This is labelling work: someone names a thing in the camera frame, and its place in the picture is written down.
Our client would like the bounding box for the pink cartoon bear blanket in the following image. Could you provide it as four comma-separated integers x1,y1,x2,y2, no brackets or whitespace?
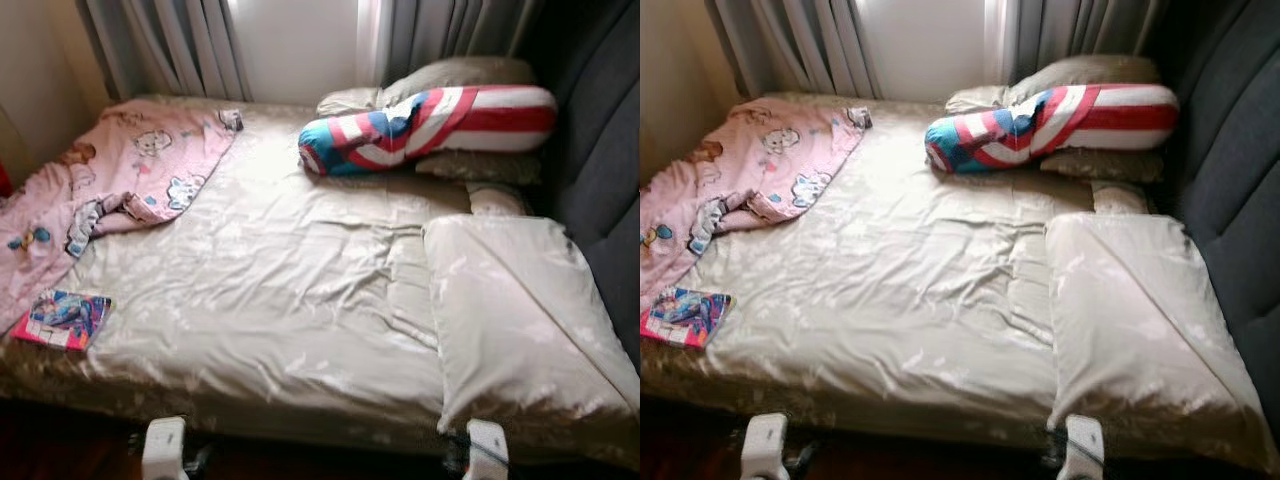
640,95,874,303
0,97,245,337

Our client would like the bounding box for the large beige pillow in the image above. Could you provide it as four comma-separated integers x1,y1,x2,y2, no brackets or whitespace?
1043,212,1280,471
421,214,641,436

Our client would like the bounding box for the bed with beige floral sheet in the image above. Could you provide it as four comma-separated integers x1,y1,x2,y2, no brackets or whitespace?
0,94,641,473
640,92,1280,473

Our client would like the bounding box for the small beige bolster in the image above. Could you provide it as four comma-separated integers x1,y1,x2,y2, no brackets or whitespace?
1090,181,1149,215
467,184,529,218

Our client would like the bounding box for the beige floral pillow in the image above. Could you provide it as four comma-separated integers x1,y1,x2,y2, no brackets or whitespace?
944,54,1163,113
414,148,543,188
1040,146,1166,185
316,56,538,117

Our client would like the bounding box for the red white blue striped bolster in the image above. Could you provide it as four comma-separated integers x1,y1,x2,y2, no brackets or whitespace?
923,82,1182,177
297,84,559,179

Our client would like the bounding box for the dark grey padded headboard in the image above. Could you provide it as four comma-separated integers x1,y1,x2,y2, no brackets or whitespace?
518,0,641,373
1148,0,1280,413

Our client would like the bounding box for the grey curtain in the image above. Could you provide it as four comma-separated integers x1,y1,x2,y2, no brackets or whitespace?
383,0,549,89
1010,0,1176,86
78,0,253,103
705,0,883,101

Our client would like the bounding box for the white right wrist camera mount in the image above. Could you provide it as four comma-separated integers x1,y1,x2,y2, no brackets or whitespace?
464,419,512,480
1064,414,1107,480

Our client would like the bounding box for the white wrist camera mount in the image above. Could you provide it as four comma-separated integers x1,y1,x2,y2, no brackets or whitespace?
142,416,192,480
464,419,512,480
739,412,792,480
1064,414,1107,480

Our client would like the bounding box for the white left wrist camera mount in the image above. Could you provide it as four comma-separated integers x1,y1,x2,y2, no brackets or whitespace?
142,416,192,480
739,412,792,480

